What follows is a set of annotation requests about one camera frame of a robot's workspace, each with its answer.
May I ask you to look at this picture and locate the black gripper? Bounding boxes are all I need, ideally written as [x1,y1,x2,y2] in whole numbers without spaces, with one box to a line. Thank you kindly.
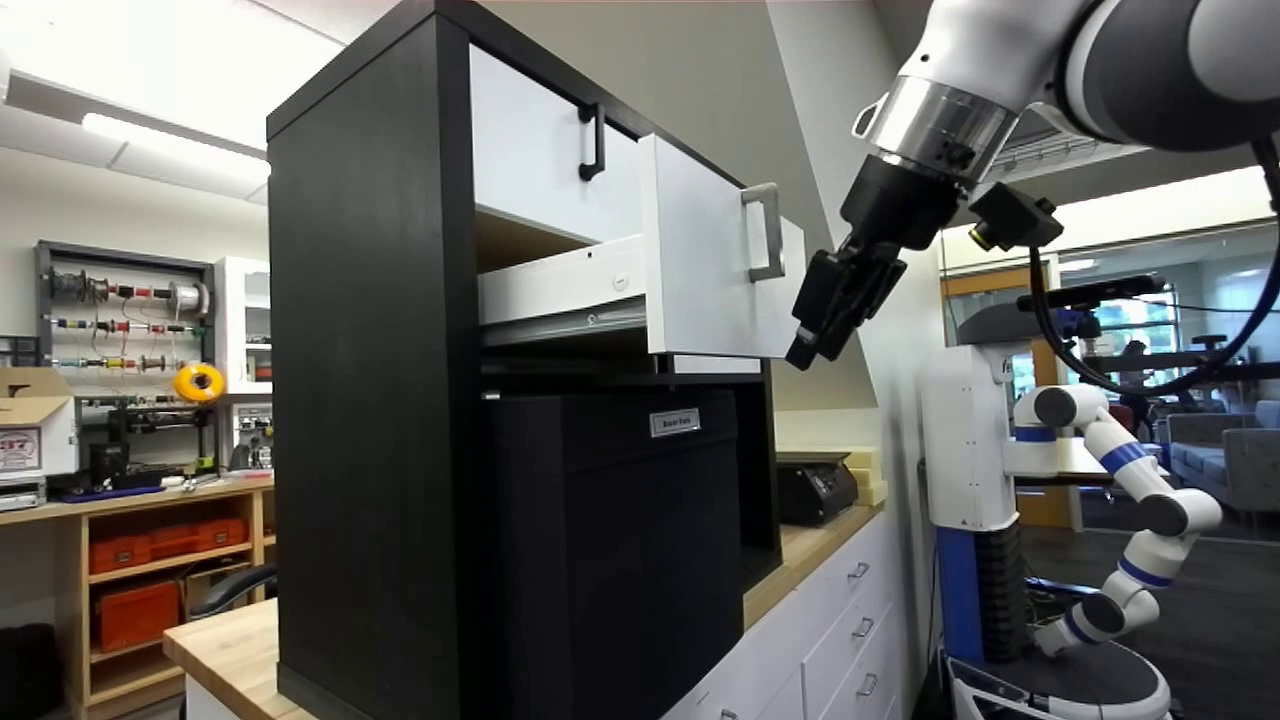
[789,157,959,368]

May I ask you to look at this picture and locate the white bottom cabinet drawer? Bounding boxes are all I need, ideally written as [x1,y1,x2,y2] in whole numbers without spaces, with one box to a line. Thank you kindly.
[476,130,806,360]

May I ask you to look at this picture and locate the white cabinet drawer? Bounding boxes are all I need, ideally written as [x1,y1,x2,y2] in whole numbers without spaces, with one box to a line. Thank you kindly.
[476,130,806,360]
[469,49,639,239]

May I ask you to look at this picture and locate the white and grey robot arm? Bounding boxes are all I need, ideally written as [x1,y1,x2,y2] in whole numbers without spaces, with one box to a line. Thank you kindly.
[789,0,1280,368]

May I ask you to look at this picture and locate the white top cabinet drawer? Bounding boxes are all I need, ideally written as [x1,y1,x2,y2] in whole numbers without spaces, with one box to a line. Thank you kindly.
[469,49,639,239]

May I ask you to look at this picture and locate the white counter drawer unit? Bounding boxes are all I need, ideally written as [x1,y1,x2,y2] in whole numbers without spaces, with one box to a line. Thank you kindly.
[659,504,907,720]

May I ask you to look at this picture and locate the black box on counter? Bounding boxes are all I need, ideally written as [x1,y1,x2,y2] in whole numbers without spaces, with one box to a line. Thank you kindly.
[775,451,855,527]

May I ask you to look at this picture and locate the blue and white mobile robot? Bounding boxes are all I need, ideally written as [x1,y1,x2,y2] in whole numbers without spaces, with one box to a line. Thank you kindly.
[925,294,1226,720]

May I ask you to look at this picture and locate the black fabric storage bin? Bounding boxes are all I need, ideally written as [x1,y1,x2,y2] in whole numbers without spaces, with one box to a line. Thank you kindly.
[490,389,739,720]

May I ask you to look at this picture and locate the grey tool pegboard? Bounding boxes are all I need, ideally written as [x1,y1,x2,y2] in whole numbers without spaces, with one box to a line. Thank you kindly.
[35,239,218,379]

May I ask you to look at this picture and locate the wooden workbench shelf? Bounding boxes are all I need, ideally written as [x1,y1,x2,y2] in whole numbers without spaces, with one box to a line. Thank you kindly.
[0,481,276,720]

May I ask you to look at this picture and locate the red toolbox upper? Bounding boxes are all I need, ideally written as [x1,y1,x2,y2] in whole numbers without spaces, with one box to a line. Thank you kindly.
[90,516,249,573]

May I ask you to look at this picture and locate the red toolbox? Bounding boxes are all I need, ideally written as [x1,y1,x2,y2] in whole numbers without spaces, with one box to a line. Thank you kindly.
[97,579,180,652]
[90,516,249,573]

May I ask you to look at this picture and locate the red toolbox lower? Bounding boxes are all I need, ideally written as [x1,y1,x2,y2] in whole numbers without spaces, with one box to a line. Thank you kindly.
[97,579,180,652]

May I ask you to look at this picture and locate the white device on workbench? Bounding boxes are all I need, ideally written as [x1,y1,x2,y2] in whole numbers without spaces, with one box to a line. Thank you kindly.
[0,368,81,511]

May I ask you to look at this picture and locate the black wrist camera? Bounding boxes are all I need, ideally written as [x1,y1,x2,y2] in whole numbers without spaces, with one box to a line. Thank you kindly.
[974,185,1065,251]

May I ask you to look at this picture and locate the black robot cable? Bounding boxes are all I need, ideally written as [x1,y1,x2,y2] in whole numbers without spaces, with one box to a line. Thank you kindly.
[1025,130,1280,402]

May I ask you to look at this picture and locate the black cabinet frame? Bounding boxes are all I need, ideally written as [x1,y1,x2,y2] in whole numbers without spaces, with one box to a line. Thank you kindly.
[270,0,779,720]

